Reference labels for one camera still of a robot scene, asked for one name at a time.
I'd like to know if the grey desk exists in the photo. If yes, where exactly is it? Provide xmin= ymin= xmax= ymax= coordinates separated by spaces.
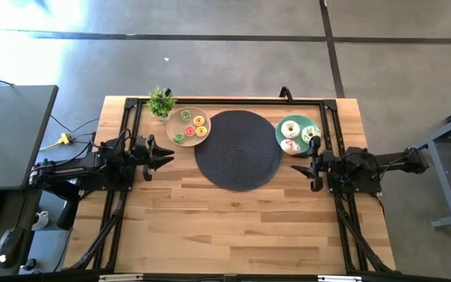
xmin=0 ymin=85 xmax=60 ymax=192

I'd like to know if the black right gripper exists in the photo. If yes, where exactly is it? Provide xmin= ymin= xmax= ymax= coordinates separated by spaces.
xmin=290 ymin=135 xmax=335 ymax=193

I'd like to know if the beige round plate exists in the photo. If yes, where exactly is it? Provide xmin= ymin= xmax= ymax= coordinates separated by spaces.
xmin=165 ymin=106 xmax=212 ymax=148

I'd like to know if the black floor cable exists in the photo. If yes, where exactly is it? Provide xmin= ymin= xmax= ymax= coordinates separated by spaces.
xmin=49 ymin=113 xmax=101 ymax=134

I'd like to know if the black computer mouse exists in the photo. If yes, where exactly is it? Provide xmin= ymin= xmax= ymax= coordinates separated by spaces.
xmin=0 ymin=226 xmax=25 ymax=269

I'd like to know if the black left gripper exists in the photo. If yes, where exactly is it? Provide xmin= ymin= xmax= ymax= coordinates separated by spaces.
xmin=131 ymin=134 xmax=175 ymax=182

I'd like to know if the black round placemat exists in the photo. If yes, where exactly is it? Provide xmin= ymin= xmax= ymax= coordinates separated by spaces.
xmin=193 ymin=110 xmax=283 ymax=193

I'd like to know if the black desk support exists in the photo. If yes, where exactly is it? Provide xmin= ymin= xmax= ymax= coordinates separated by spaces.
xmin=31 ymin=172 xmax=81 ymax=231

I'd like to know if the large pink donut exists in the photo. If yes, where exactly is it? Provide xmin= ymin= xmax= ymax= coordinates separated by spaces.
xmin=280 ymin=138 xmax=301 ymax=155

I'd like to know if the silver metal bracket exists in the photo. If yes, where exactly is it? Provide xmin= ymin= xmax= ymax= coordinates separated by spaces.
xmin=99 ymin=273 xmax=144 ymax=282
xmin=318 ymin=275 xmax=363 ymax=282

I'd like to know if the large white donut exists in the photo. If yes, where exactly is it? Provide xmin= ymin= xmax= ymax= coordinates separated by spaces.
xmin=280 ymin=120 xmax=301 ymax=139

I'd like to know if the teal round plate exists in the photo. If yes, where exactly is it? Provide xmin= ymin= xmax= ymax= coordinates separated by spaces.
xmin=275 ymin=114 xmax=323 ymax=157

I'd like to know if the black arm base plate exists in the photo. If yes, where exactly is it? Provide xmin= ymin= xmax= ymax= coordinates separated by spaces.
xmin=327 ymin=174 xmax=383 ymax=194
xmin=77 ymin=175 xmax=135 ymax=193

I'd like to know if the large green donut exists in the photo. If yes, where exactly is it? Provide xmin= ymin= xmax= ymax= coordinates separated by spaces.
xmin=301 ymin=125 xmax=322 ymax=145

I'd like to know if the small green potted plant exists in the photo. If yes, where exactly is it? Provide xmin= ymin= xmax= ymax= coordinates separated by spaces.
xmin=146 ymin=86 xmax=177 ymax=119

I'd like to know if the white cup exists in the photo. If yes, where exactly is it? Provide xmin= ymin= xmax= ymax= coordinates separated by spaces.
xmin=31 ymin=210 xmax=50 ymax=231

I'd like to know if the black aluminium frame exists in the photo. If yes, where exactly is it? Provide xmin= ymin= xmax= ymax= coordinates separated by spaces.
xmin=68 ymin=96 xmax=393 ymax=275

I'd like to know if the black curved bracket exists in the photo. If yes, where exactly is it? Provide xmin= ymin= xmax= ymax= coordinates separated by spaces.
xmin=279 ymin=85 xmax=294 ymax=103

